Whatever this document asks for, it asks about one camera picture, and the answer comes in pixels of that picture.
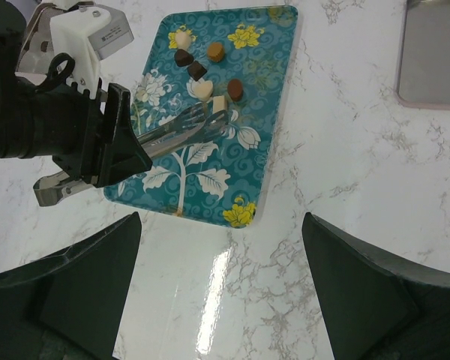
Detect pink box lid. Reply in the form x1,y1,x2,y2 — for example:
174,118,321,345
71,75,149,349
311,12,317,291
396,1,450,110

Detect caramel round chocolate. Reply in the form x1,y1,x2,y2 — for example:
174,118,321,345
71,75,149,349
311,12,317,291
207,42,225,62

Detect teal floral tray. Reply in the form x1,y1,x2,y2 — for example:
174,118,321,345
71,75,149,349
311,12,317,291
103,5,299,229

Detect white heart chocolate top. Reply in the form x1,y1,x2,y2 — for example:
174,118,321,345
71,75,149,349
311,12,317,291
175,30,192,51

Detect white heart chocolate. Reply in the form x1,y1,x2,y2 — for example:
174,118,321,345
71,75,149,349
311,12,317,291
175,30,192,51
193,80,214,102

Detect white heart chocolate centre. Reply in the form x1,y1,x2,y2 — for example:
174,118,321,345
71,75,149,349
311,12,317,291
193,80,214,102

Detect metal serving tongs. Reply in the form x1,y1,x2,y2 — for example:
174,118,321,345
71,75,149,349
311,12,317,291
33,103,229,207

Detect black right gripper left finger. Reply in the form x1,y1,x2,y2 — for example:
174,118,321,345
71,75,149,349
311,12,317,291
0,213,142,359

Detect white square chocolate right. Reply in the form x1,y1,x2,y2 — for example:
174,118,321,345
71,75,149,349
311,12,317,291
212,95,228,114

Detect dark chocolate top left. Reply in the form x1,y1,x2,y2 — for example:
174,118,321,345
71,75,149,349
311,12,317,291
174,49,194,68

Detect pink chocolate box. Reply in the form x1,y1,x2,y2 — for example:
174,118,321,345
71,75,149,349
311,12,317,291
16,1,59,85

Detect brown oval chocolate right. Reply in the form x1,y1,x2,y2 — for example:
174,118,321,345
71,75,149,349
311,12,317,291
227,79,244,102

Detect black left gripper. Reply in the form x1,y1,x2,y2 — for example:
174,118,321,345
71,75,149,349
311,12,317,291
29,52,152,188

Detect dark square chocolate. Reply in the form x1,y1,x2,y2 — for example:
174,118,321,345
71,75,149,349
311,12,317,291
187,61,207,82

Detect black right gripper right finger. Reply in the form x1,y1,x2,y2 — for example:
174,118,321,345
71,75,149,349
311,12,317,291
302,213,450,359

